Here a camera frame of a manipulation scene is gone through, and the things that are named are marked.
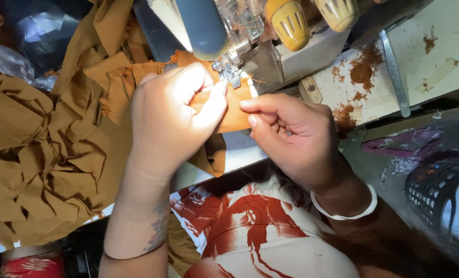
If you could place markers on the person's left hand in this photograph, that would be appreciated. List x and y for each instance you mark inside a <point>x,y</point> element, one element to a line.
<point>163,119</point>

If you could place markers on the person's right hand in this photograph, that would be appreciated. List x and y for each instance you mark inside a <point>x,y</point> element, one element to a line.
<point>310,143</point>

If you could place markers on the brown fabric piece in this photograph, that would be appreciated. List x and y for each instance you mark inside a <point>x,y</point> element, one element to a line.
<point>235,112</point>

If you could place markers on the white thin stick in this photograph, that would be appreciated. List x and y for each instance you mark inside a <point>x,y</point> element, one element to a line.
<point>252,88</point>

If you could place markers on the metal presser foot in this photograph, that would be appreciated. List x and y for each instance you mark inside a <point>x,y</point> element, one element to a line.
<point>229,71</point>

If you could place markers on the overlock sewing machine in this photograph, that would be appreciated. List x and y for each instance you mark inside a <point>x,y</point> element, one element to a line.
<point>264,65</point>

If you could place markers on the purple cloth scrap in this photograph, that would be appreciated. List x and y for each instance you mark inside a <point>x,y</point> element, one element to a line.
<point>403,144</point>

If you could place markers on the grey cylindrical machine lamp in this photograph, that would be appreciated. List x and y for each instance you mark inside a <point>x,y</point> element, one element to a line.
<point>202,27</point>

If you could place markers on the white shirt with red print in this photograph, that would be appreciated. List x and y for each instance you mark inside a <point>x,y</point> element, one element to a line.
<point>260,239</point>

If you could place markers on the flat metal strip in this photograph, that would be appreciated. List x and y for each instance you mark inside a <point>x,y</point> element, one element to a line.
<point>395,73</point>

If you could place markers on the yellow ribbed tension knob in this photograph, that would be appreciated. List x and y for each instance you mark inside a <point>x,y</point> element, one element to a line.
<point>289,25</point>

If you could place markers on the heap of brown fabric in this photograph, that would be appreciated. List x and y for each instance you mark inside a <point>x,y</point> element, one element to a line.
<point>48,154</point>

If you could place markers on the black perforated plastic basket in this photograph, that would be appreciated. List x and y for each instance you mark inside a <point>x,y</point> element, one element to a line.
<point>426,193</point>

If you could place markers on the cream ribbed tension knob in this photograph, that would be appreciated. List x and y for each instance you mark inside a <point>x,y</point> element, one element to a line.
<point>337,13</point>

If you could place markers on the strip of beige tape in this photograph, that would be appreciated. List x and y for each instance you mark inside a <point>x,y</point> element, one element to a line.
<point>438,74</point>

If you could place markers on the dark plastic bag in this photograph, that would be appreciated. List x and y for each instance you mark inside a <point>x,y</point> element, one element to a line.
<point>48,31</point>

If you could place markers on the clear plastic bag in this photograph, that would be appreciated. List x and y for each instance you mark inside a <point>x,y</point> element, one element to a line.
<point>9,63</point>

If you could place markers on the red leaf-patterned cloth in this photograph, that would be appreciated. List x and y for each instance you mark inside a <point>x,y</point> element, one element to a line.
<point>32,266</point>

